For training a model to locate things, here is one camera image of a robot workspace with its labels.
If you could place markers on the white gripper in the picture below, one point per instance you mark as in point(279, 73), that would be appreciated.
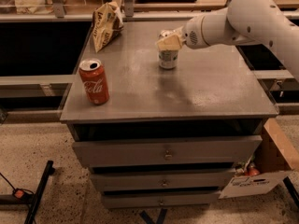
point(192, 34)

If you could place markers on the silver green 7up can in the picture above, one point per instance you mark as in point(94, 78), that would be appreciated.
point(168, 59)

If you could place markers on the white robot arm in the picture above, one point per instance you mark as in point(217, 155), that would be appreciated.
point(242, 22)

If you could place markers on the red coke can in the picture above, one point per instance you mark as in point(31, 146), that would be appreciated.
point(94, 80)

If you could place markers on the yellow chip bag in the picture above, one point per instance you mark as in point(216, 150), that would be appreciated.
point(107, 24)

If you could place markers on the grey drawer cabinet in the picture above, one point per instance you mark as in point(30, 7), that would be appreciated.
point(210, 93)

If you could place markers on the top grey drawer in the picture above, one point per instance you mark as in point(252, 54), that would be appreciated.
point(139, 152)

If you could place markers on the grey drawer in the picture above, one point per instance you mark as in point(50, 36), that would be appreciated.
point(163, 180)
point(139, 152)
point(160, 199)

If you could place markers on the grey metal railing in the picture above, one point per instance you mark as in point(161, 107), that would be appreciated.
point(82, 10)

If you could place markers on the middle grey drawer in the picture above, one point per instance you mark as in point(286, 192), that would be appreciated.
point(163, 180)

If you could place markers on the cardboard box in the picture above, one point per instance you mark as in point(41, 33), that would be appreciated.
point(275, 159)

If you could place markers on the bottom grey drawer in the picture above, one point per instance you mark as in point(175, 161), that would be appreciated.
point(160, 199)

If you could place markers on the black stand leg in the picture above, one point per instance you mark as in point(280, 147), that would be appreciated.
point(34, 204)

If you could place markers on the orange cable clip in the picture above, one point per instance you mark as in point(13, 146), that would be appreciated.
point(19, 194)

